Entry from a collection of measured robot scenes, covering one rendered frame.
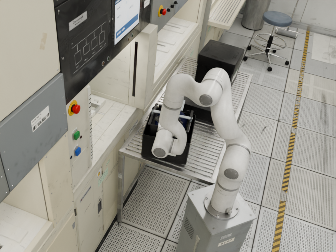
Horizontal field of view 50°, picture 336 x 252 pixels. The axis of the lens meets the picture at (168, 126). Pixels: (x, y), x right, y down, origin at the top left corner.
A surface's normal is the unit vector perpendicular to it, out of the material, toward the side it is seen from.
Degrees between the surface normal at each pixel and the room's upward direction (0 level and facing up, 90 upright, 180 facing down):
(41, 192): 90
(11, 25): 90
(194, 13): 90
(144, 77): 90
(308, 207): 0
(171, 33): 0
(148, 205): 0
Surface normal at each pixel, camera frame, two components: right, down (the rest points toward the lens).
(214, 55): 0.11, -0.76
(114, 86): -0.34, 0.58
